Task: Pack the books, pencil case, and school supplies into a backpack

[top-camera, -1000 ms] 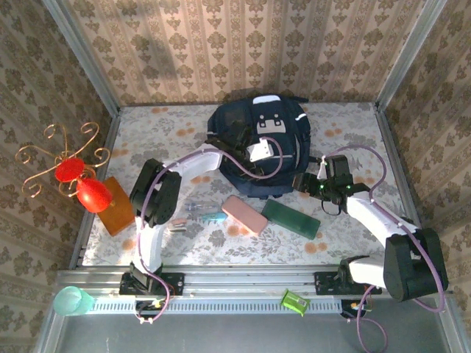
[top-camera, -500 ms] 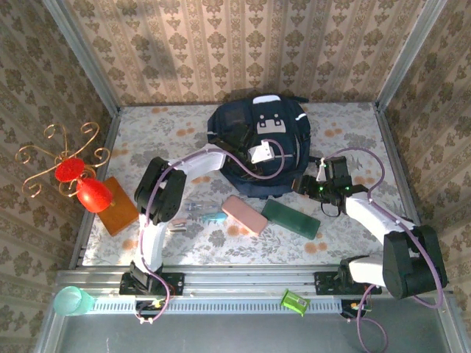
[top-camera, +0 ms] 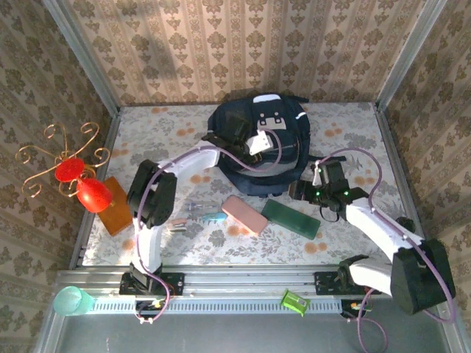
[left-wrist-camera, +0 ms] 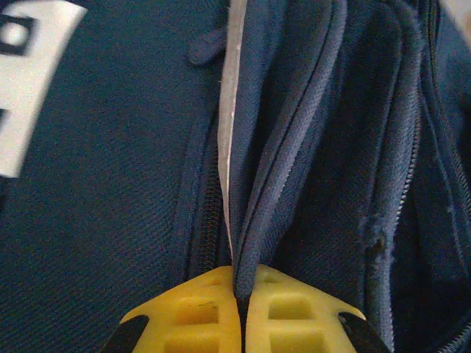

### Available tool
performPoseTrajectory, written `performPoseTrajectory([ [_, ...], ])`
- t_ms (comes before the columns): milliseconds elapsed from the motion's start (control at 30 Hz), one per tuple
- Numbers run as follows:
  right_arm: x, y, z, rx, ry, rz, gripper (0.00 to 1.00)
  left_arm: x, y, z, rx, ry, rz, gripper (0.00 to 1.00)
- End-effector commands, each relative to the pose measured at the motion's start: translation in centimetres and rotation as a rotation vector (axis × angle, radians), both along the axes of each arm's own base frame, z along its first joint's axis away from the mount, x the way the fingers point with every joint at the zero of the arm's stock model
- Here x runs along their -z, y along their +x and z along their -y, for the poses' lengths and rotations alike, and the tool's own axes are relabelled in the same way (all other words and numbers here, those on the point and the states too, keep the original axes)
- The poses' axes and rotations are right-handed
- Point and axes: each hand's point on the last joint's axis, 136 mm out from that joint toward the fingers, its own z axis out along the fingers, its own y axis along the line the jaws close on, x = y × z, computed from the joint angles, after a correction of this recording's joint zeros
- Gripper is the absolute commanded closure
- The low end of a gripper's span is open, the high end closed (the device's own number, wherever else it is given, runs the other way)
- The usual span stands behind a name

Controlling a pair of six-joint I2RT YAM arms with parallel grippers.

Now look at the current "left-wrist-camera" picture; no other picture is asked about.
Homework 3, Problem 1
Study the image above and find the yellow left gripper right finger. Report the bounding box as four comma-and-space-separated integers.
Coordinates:
246, 265, 392, 353

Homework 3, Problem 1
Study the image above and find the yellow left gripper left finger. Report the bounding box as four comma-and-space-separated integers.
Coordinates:
100, 265, 243, 353

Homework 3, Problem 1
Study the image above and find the navy blue backpack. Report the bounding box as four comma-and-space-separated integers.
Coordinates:
0, 0, 471, 353

